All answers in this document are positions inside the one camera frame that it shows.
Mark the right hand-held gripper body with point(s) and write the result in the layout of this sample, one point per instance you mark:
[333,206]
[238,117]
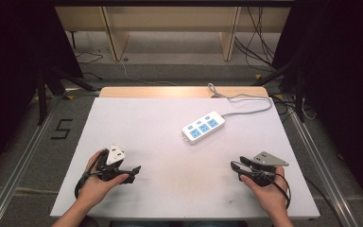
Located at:
[266,160]

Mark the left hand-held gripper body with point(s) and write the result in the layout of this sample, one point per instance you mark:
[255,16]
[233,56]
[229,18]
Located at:
[115,155]

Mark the person's right hand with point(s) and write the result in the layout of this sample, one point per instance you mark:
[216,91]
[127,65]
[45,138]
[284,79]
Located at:
[272,195]

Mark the person's left hand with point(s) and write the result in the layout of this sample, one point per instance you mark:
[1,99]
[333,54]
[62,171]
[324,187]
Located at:
[96,189]

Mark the white table board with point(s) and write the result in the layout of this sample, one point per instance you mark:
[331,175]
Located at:
[157,142]

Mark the white power strip blue sockets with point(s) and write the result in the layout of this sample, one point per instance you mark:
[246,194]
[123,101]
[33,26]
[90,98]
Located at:
[203,127]

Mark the black metal stand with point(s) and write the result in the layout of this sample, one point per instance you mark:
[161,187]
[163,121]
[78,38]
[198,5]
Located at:
[42,94]
[299,91]

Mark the wooden table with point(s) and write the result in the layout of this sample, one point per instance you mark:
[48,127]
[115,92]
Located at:
[170,92]

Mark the dark curtain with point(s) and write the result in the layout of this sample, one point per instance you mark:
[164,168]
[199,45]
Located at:
[12,63]
[343,78]

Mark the light wooden bench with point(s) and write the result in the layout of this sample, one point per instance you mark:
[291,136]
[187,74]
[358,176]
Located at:
[173,19]

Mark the aluminium floor rail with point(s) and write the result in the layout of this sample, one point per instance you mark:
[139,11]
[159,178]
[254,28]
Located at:
[321,170]
[19,170]

